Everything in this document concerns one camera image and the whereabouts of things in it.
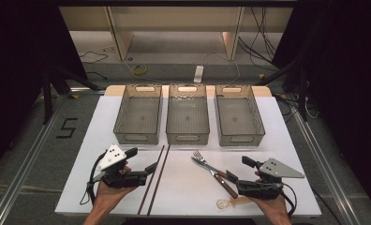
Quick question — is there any person's left hand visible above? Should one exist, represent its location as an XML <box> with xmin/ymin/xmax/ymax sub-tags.
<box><xmin>94</xmin><ymin>165</ymin><xmax>139</xmax><ymax>209</ymax></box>

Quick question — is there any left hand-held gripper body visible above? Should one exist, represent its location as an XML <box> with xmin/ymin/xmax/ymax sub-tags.
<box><xmin>91</xmin><ymin>143</ymin><xmax>147</xmax><ymax>189</ymax></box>

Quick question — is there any black metal stand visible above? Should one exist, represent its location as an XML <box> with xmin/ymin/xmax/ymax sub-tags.
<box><xmin>254</xmin><ymin>57</ymin><xmax>310</xmax><ymax>123</ymax></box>
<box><xmin>40</xmin><ymin>60</ymin><xmax>101</xmax><ymax>126</ymax></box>

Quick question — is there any translucent grey plastic bin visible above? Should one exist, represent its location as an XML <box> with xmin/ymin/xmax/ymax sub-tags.
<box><xmin>166</xmin><ymin>83</ymin><xmax>211</xmax><ymax>145</ymax></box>
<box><xmin>215</xmin><ymin>83</ymin><xmax>266</xmax><ymax>147</ymax></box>
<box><xmin>112</xmin><ymin>83</ymin><xmax>163</xmax><ymax>145</ymax></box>

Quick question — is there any thin black floor cable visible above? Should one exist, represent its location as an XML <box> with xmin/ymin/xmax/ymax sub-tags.
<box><xmin>79</xmin><ymin>50</ymin><xmax>110</xmax><ymax>66</ymax></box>

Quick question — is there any left hand-held gripper black cable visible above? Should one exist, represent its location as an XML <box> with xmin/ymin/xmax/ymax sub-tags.
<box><xmin>79</xmin><ymin>151</ymin><xmax>109</xmax><ymax>206</ymax></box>

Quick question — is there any wooden spoon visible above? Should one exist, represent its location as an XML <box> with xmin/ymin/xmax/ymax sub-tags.
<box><xmin>215</xmin><ymin>196</ymin><xmax>253</xmax><ymax>211</ymax></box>

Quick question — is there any metal fork with brown handle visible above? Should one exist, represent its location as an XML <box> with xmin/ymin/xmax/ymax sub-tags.
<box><xmin>192</xmin><ymin>150</ymin><xmax>229</xmax><ymax>180</ymax></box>

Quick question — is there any person's right hand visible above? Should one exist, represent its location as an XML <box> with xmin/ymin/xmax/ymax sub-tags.
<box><xmin>247</xmin><ymin>170</ymin><xmax>290</xmax><ymax>219</ymax></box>

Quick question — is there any bundle of black cables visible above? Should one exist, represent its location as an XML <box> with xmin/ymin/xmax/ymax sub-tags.
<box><xmin>237</xmin><ymin>6</ymin><xmax>280</xmax><ymax>72</ymax></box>

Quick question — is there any beige wooden shelf unit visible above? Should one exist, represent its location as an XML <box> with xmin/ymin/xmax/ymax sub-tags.
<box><xmin>58</xmin><ymin>6</ymin><xmax>294</xmax><ymax>62</ymax></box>

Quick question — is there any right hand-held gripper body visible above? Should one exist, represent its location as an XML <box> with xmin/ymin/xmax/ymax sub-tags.
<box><xmin>236</xmin><ymin>157</ymin><xmax>305</xmax><ymax>201</ymax></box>

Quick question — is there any white floor cable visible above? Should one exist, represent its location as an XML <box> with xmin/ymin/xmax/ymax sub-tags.
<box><xmin>201</xmin><ymin>51</ymin><xmax>242</xmax><ymax>86</ymax></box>

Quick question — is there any yellow coiled cable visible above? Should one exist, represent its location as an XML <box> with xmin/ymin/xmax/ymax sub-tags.
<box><xmin>131</xmin><ymin>64</ymin><xmax>148</xmax><ymax>76</ymax></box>

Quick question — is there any dark brown chopstick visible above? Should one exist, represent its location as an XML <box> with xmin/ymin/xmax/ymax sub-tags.
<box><xmin>146</xmin><ymin>144</ymin><xmax>171</xmax><ymax>217</ymax></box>
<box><xmin>137</xmin><ymin>144</ymin><xmax>166</xmax><ymax>217</ymax></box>

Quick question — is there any metal knife with brown handle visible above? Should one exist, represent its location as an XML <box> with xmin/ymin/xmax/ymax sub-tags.
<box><xmin>190</xmin><ymin>157</ymin><xmax>239</xmax><ymax>200</ymax></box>

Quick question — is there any silver metal floor rail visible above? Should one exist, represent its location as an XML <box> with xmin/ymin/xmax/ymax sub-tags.
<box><xmin>290</xmin><ymin>109</ymin><xmax>363</xmax><ymax>225</ymax></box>
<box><xmin>0</xmin><ymin>101</ymin><xmax>65</xmax><ymax>225</ymax></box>

